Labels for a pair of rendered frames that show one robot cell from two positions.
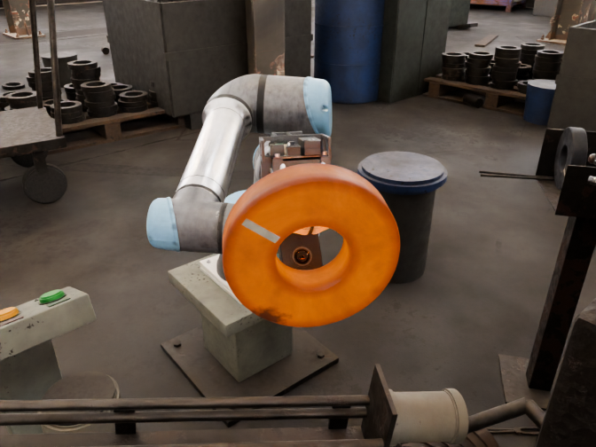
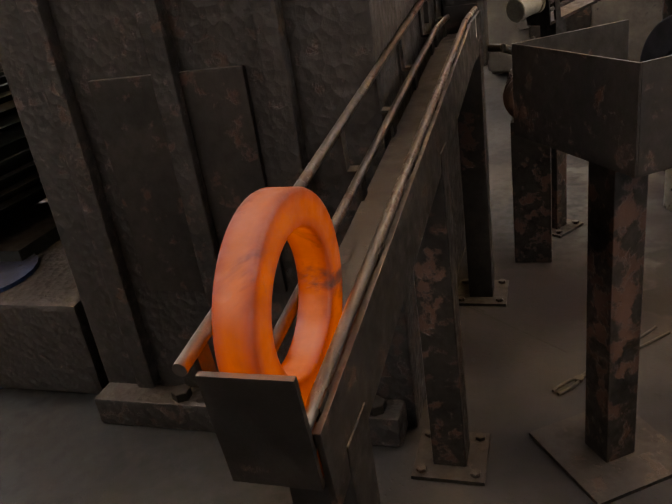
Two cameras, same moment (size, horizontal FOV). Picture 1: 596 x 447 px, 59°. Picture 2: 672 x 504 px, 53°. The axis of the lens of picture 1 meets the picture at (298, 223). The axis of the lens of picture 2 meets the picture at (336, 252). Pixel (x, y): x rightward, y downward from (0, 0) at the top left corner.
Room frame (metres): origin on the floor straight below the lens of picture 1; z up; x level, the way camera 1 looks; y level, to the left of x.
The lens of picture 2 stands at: (1.76, -1.52, 0.89)
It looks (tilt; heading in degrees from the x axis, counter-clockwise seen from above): 24 degrees down; 152
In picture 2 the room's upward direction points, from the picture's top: 9 degrees counter-clockwise
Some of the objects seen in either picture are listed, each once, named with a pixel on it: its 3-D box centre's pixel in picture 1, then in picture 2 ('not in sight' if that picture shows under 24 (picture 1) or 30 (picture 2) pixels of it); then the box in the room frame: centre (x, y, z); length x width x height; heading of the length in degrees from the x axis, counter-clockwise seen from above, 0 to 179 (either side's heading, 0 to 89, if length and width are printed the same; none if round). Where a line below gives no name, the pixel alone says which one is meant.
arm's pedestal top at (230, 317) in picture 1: (244, 281); not in sight; (1.26, 0.16, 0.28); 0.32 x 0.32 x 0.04; 39
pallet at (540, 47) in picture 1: (517, 72); not in sight; (4.30, -1.76, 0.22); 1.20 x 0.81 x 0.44; 47
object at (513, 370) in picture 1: (566, 278); (623, 277); (1.16, -0.71, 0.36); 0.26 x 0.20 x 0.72; 167
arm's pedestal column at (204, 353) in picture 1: (247, 322); not in sight; (1.26, 0.16, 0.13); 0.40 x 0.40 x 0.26; 39
